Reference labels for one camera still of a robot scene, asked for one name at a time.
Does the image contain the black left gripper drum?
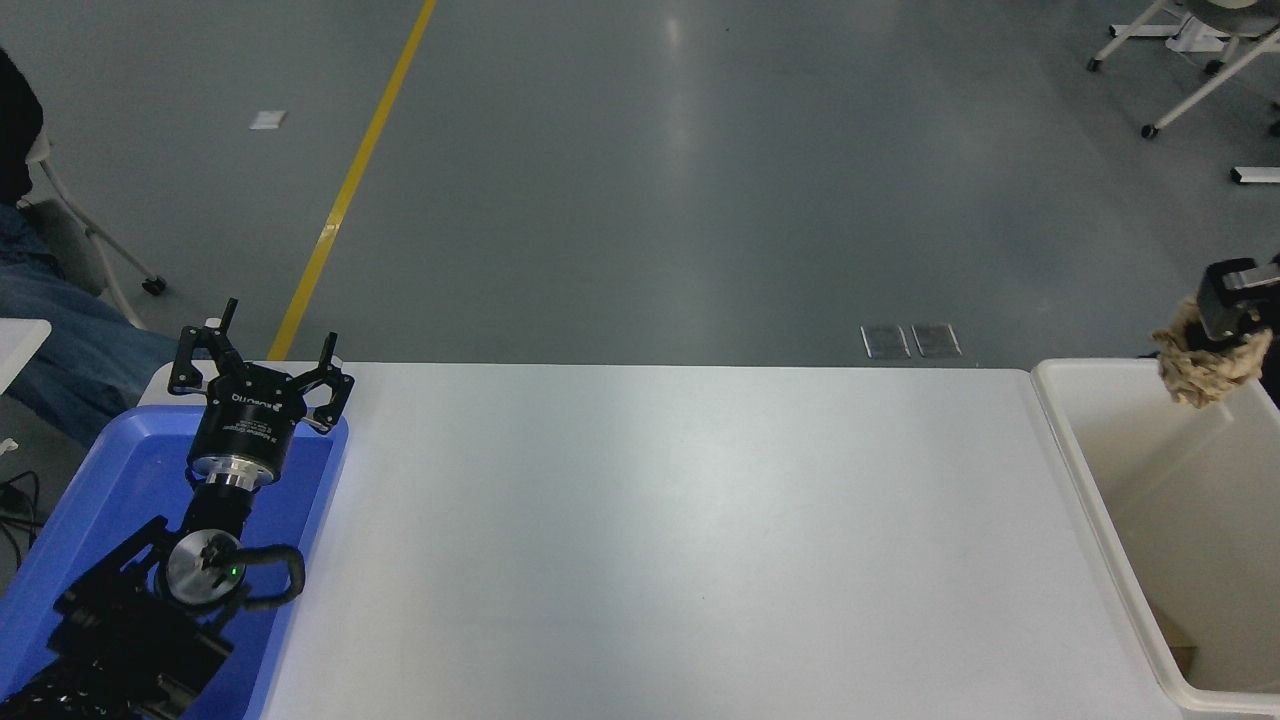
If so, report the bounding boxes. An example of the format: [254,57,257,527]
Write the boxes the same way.
[187,364,314,472]

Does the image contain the tan paper ball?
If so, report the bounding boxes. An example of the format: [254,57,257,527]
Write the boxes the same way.
[1152,294,1274,410]

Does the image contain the blue plastic tray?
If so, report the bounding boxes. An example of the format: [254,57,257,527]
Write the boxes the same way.
[0,404,349,720]

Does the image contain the seated person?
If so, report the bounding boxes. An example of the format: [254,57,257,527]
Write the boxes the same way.
[0,48,191,447]

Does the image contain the small white side table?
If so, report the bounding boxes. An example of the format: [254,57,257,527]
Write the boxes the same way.
[0,318,52,393]

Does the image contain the large pale plastic bin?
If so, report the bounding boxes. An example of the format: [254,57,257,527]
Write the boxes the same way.
[1029,357,1280,717]

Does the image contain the white star-base chair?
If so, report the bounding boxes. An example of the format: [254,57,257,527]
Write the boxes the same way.
[1087,0,1280,140]

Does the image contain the white frame wheeled chair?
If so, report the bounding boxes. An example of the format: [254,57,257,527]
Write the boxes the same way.
[22,128,169,331]

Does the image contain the black cables on floor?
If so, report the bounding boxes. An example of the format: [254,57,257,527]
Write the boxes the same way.
[0,470,42,573]

